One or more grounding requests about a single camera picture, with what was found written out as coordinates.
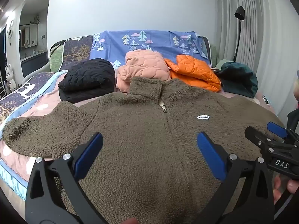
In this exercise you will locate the black quilted jacket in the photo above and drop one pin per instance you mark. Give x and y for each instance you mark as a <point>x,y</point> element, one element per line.
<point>86,79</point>

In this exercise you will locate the blue tree-print sheet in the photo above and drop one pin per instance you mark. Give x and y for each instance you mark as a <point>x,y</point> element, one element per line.
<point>112,44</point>

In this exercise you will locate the black floor lamp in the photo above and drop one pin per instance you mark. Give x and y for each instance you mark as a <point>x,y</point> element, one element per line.
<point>239,14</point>

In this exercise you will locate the person's right hand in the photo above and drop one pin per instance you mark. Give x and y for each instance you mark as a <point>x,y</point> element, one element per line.
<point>283,187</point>

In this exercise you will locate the pink dotted blanket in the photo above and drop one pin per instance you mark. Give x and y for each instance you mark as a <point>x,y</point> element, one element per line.
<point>14,165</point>

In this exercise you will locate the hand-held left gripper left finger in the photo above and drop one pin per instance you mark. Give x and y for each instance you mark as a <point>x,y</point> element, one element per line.
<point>90,152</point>

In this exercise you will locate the white cat figurine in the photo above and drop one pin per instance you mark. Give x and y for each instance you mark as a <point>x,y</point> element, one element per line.
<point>10,77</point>

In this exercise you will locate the pink quilted jacket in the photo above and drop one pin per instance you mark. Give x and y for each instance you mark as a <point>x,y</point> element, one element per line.
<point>142,65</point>

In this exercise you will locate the grey curtain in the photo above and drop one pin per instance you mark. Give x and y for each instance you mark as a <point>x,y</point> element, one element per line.
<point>264,28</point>

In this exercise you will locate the olive fleece jacket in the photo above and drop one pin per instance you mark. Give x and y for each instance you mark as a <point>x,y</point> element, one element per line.
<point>140,121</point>

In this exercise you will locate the white bear wall decoration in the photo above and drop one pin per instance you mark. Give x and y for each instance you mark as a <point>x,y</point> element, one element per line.
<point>9,32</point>

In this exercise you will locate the dark mirrored cabinet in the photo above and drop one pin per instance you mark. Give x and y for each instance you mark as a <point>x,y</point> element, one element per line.
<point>32,49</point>

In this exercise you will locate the dark green garment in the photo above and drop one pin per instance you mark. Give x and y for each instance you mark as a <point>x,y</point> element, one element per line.
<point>238,79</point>

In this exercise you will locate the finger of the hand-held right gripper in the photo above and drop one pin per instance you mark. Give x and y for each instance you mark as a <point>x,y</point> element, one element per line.
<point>255,136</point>
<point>276,128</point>

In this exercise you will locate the navy deer-print bed cover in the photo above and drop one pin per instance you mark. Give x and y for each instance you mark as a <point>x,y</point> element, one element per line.
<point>74,51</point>

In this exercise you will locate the orange puffer jacket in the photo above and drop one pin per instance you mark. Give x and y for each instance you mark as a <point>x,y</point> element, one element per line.
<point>193,71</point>

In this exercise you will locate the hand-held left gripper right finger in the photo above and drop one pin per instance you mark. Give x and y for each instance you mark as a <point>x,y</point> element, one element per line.
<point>211,155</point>

